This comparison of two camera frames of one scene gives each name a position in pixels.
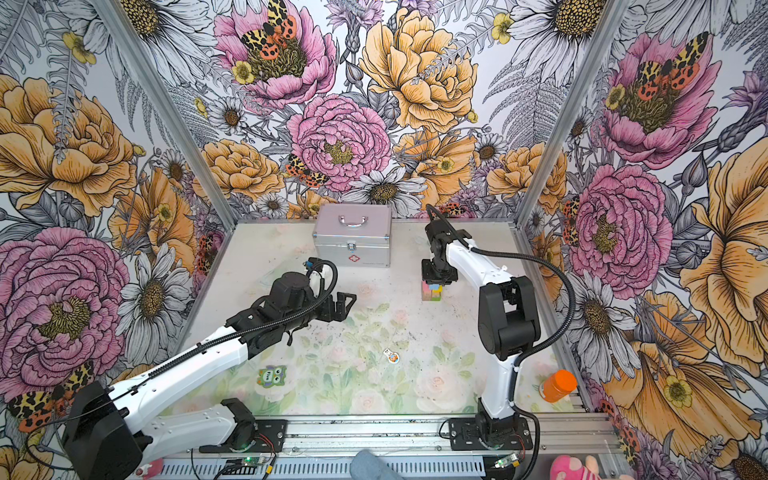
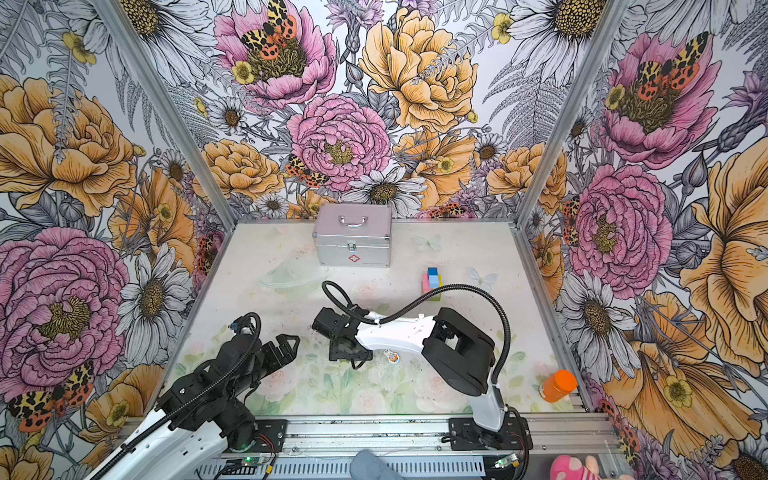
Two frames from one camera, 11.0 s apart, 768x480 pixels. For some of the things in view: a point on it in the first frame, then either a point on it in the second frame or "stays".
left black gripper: x=341 y=311 → x=288 y=355
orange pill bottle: x=559 y=385 stays
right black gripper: x=431 y=278 → x=335 y=352
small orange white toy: x=392 y=357 stays
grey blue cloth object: x=367 y=466 stays
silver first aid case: x=353 y=235 stays
